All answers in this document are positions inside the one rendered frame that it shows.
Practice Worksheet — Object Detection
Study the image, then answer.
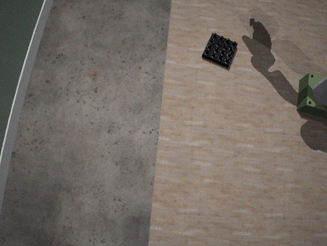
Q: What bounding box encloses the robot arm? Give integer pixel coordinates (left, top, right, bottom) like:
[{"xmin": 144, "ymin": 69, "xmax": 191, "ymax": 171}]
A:
[{"xmin": 313, "ymin": 76, "xmax": 327, "ymax": 106}]

